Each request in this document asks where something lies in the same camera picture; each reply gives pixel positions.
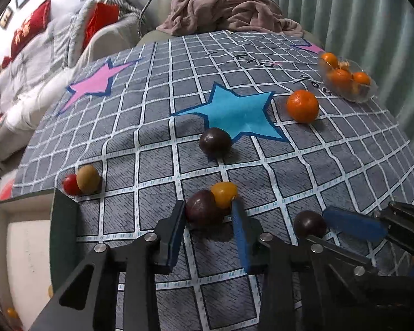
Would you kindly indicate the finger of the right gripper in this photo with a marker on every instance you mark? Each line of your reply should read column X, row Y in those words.
column 395, row 223
column 333, row 254

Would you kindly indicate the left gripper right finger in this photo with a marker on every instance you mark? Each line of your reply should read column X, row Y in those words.
column 263, row 253

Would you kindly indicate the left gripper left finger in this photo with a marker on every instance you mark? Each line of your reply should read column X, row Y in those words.
column 154, row 253

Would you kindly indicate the dark plum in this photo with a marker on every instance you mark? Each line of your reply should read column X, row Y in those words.
column 215, row 142
column 309, row 223
column 201, row 209

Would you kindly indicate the orange yellow tomato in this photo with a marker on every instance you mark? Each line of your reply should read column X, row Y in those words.
column 11, row 312

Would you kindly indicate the small yellow tomato beside plum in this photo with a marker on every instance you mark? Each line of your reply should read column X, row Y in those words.
column 224, row 193

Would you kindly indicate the brown kiwi by box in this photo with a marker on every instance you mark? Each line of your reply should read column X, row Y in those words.
column 88, row 179

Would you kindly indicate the red tomato behind box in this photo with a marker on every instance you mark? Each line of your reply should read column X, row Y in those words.
column 70, row 185

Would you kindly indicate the grey checked tablecloth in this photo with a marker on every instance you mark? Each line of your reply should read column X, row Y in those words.
column 146, row 147

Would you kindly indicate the shallow white tray box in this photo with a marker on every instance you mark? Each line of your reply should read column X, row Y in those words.
column 37, row 249

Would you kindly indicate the orange tangerine loose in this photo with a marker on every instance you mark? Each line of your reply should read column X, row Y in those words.
column 302, row 106

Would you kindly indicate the clear bowl of tangerines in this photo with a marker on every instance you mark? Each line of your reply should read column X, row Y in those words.
column 346, row 78

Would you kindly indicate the teal curtain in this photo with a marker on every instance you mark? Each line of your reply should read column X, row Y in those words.
column 377, row 34

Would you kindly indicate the white covered sofa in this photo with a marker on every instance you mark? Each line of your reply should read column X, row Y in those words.
column 39, row 75

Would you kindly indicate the red cushion on sofa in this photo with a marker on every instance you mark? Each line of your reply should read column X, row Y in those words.
column 102, row 16

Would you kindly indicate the pink brown blanket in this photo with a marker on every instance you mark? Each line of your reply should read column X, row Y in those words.
column 200, row 16

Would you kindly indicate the red embroidered pillow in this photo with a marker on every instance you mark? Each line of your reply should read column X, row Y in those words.
column 35, row 24

